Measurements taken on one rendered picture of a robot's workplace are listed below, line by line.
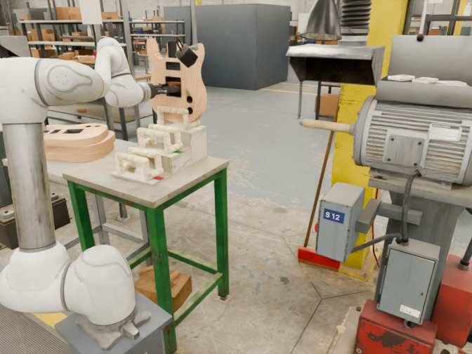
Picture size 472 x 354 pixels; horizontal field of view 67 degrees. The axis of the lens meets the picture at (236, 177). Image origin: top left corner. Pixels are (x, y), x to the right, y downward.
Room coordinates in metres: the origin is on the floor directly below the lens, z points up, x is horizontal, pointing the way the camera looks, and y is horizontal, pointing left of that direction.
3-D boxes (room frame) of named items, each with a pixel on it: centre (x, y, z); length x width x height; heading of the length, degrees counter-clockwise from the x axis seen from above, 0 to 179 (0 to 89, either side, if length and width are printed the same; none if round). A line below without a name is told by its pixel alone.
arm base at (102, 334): (0.90, 0.40, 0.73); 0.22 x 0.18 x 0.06; 50
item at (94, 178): (1.73, 0.45, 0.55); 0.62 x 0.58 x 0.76; 58
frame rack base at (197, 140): (1.88, 0.31, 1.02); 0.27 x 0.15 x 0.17; 61
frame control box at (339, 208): (0.99, -0.41, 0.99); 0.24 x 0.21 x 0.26; 58
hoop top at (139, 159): (1.57, 0.48, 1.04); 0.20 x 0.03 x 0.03; 60
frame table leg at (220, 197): (1.79, 0.09, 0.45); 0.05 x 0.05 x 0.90; 58
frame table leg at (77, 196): (1.67, 0.82, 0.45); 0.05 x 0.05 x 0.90; 58
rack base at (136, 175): (1.61, 0.46, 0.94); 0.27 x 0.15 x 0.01; 61
